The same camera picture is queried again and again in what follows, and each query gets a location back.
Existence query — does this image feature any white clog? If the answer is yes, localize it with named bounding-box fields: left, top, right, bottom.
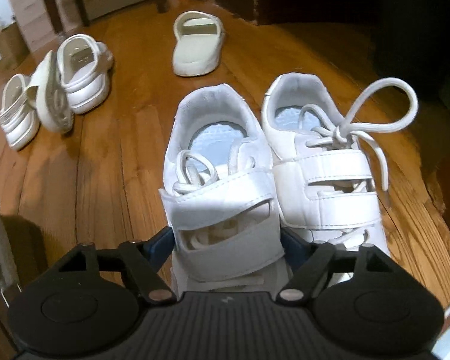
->
left=0, top=74, right=40, bottom=151
left=57, top=33, right=113, bottom=115

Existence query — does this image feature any cream slide sandal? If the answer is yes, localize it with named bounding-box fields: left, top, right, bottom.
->
left=26, top=50, right=74, bottom=134
left=172, top=10, right=225, bottom=77

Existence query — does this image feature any dark wooden shelf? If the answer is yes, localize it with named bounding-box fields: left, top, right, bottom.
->
left=215, top=0, right=272, bottom=25

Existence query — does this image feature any cardboard box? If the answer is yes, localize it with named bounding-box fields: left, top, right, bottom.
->
left=5, top=0, right=82, bottom=52

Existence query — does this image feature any white velcro sneaker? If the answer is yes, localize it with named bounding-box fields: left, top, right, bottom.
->
left=262, top=72, right=419, bottom=254
left=160, top=84, right=289, bottom=296

